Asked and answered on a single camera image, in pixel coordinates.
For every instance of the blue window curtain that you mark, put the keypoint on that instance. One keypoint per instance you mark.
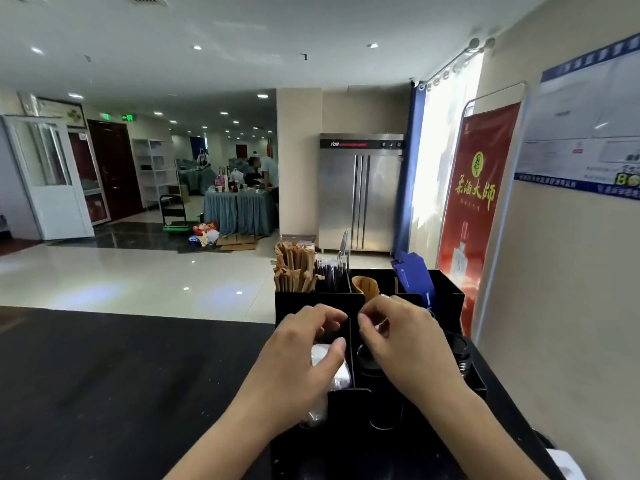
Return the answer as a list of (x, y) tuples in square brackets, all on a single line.
[(408, 165)]

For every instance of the tan paper sleeve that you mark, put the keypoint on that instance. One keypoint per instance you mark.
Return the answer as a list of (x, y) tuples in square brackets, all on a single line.
[(366, 287)]

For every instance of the person's right forearm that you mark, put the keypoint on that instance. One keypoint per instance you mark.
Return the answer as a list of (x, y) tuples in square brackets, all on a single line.
[(490, 435)]

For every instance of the bundle of brown wrapped sticks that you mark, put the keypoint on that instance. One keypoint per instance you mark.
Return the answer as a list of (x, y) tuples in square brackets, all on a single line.
[(293, 267)]

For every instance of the white shelving unit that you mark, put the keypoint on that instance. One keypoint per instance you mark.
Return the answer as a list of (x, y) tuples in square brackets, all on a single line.
[(155, 175)]

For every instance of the person's left hand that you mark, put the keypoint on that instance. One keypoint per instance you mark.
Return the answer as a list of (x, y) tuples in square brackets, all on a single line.
[(295, 370)]

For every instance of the black trolley cart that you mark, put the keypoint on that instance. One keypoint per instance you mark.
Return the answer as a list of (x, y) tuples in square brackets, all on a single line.
[(174, 210)]

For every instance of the framed wall picture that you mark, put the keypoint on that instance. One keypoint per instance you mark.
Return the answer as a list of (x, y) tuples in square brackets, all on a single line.
[(62, 113)]

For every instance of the stainless steel refrigerator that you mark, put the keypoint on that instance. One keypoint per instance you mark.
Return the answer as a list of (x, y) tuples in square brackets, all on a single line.
[(360, 195)]

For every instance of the green exit sign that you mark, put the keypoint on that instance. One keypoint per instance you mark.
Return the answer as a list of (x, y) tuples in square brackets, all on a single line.
[(127, 117)]

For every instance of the blue skirted table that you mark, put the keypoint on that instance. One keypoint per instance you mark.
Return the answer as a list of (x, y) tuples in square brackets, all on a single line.
[(240, 213)]

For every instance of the white window curtain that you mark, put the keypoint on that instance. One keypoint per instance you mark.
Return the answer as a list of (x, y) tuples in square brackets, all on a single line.
[(445, 145)]

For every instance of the dark brown door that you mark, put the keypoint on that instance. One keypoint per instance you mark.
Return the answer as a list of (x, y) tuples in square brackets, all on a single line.
[(115, 170)]

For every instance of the plastic wrapped white pack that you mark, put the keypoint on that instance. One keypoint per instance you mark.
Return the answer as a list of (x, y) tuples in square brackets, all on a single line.
[(340, 375)]

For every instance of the red banner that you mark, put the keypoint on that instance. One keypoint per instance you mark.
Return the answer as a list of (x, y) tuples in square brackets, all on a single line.
[(480, 195)]

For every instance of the white wall poster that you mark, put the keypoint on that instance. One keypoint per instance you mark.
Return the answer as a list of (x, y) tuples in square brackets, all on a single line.
[(585, 115)]

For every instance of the white door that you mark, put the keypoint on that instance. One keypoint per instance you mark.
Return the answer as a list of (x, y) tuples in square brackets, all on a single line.
[(50, 185)]

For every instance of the blue plastic chair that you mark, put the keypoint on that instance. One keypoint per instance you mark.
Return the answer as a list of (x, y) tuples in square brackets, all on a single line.
[(413, 277)]

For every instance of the black acrylic organizer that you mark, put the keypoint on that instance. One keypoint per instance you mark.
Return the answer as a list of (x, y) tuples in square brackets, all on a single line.
[(300, 300)]

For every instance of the person's right hand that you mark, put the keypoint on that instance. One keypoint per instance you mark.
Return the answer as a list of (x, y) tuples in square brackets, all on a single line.
[(415, 345)]

